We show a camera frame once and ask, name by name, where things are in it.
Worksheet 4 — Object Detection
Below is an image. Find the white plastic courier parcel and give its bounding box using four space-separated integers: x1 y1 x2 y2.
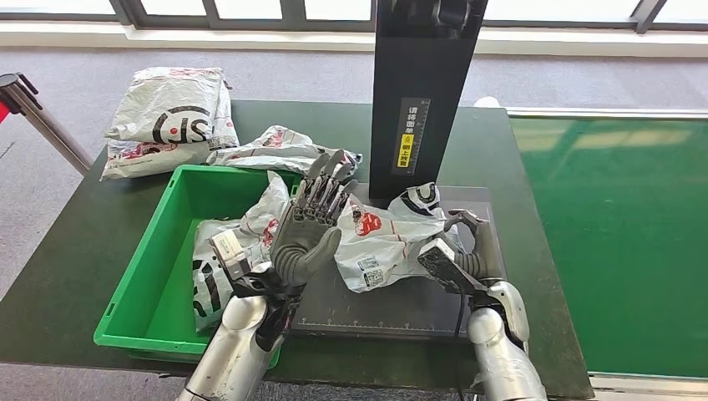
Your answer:
104 67 225 146
190 171 302 333
333 181 466 294
205 125 363 178
99 83 241 182

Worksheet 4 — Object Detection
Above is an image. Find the dark window frame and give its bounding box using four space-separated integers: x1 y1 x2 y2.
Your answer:
0 0 708 33

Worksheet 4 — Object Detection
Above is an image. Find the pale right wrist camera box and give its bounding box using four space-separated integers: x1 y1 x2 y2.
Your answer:
417 237 488 296

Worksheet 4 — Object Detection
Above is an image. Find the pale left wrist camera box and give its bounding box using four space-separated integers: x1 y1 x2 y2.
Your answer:
209 228 253 282

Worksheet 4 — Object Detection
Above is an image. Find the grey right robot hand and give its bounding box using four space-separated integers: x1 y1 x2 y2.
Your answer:
442 208 505 283

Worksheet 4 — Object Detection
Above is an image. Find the black inbound scanner machine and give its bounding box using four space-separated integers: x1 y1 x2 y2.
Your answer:
290 0 510 342

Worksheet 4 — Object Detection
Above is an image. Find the green plastic crate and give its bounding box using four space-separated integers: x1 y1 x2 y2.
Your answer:
93 164 306 371

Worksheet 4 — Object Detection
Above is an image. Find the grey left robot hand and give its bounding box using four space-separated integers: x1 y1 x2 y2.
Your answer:
270 150 360 287

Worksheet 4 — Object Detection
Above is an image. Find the black yellow ruler sticker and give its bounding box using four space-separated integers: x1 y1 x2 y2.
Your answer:
391 98 432 177

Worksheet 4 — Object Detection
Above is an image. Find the silver stanchion post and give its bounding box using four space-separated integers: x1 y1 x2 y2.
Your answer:
0 72 94 175

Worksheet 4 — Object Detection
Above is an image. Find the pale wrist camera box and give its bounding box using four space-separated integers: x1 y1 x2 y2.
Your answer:
417 237 488 296
209 228 253 282

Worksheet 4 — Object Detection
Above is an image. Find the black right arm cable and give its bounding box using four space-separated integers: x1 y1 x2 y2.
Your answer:
453 293 470 401

